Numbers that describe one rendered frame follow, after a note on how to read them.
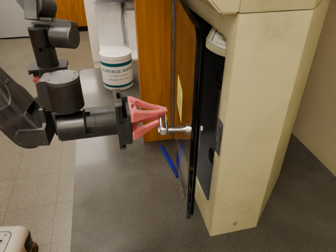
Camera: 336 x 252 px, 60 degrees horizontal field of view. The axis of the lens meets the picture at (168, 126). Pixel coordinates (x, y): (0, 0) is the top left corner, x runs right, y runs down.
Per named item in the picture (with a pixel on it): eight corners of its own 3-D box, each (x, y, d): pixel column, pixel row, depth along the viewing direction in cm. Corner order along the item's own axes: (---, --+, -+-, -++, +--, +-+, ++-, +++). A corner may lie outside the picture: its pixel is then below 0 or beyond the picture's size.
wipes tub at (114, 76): (131, 76, 134) (129, 44, 125) (135, 89, 123) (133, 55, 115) (102, 79, 131) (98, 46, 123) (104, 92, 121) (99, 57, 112)
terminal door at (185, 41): (174, 137, 86) (177, -10, 64) (189, 222, 61) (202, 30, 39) (172, 137, 86) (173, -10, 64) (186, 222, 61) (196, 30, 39)
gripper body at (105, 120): (125, 103, 51) (81, 108, 49) (129, 149, 56) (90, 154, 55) (121, 87, 56) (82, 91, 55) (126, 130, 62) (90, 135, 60)
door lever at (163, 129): (181, 111, 61) (181, 100, 59) (188, 138, 53) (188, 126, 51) (155, 112, 60) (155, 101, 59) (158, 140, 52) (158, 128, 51)
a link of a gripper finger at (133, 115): (170, 108, 53) (118, 114, 51) (170, 139, 57) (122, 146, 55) (163, 91, 58) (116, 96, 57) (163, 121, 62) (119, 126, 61)
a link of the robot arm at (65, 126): (58, 130, 58) (55, 148, 53) (50, 100, 54) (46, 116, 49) (94, 126, 59) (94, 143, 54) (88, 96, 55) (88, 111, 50)
